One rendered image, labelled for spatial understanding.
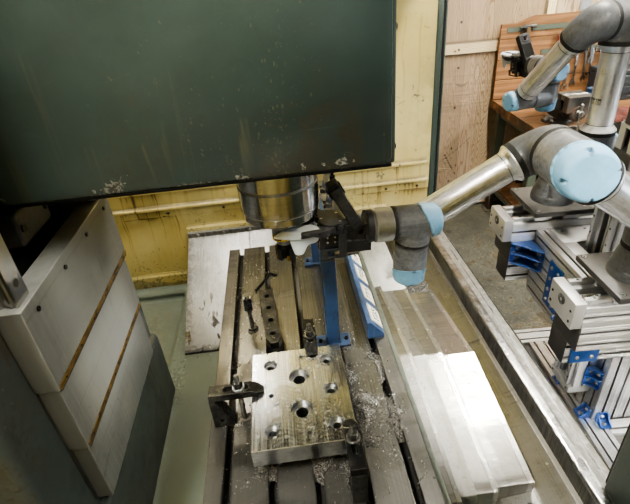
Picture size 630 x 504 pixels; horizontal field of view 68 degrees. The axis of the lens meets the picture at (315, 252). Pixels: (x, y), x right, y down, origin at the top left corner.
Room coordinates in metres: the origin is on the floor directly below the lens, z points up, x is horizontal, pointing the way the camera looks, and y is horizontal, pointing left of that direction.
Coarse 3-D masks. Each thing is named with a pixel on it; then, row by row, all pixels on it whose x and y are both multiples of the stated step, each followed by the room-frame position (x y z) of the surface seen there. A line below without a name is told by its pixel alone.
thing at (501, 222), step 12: (492, 216) 1.59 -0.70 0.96; (504, 216) 1.52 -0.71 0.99; (588, 216) 1.49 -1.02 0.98; (492, 228) 1.58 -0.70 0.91; (504, 228) 1.48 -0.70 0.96; (516, 228) 1.48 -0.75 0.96; (528, 228) 1.48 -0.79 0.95; (540, 228) 1.48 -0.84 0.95; (504, 240) 1.48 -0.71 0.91; (516, 240) 1.48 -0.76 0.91
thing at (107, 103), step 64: (0, 0) 0.72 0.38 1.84; (64, 0) 0.72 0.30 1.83; (128, 0) 0.73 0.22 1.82; (192, 0) 0.73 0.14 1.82; (256, 0) 0.73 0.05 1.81; (320, 0) 0.74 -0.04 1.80; (384, 0) 0.74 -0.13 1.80; (0, 64) 0.72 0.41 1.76; (64, 64) 0.72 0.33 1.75; (128, 64) 0.72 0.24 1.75; (192, 64) 0.73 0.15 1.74; (256, 64) 0.73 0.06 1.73; (320, 64) 0.74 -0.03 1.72; (384, 64) 0.74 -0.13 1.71; (0, 128) 0.71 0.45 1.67; (64, 128) 0.72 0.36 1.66; (128, 128) 0.72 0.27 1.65; (192, 128) 0.73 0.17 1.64; (256, 128) 0.73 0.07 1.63; (320, 128) 0.74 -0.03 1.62; (384, 128) 0.74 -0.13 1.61; (0, 192) 0.71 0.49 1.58; (64, 192) 0.72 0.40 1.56; (128, 192) 0.73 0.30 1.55
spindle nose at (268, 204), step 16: (304, 176) 0.80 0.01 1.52; (240, 192) 0.82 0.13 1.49; (256, 192) 0.79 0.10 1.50; (272, 192) 0.78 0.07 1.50; (288, 192) 0.78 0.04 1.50; (304, 192) 0.80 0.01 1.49; (240, 208) 0.84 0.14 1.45; (256, 208) 0.79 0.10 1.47; (272, 208) 0.78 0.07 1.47; (288, 208) 0.78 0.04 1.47; (304, 208) 0.80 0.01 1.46; (256, 224) 0.80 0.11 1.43; (272, 224) 0.78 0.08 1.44; (288, 224) 0.78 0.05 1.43
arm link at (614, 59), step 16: (624, 0) 1.55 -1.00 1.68; (624, 16) 1.51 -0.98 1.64; (624, 32) 1.53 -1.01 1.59; (608, 48) 1.56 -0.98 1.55; (624, 48) 1.53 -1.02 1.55; (608, 64) 1.56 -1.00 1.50; (624, 64) 1.54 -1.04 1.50; (608, 80) 1.55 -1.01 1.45; (592, 96) 1.59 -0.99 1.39; (608, 96) 1.54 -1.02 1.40; (592, 112) 1.57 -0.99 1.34; (608, 112) 1.54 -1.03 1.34; (592, 128) 1.55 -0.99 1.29; (608, 128) 1.54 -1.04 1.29; (608, 144) 1.53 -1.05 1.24
